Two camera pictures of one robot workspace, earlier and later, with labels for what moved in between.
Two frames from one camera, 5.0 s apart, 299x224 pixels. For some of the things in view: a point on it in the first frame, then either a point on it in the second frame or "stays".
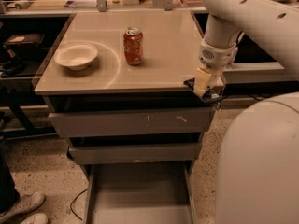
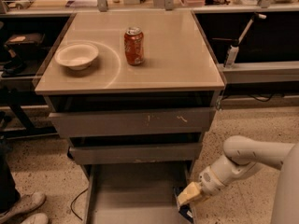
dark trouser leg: (8, 195) stays
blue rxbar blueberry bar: (209, 95) → (184, 209)
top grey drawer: (114, 123) stays
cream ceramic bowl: (77, 56) stays
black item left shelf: (22, 54) stays
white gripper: (217, 56) → (211, 178)
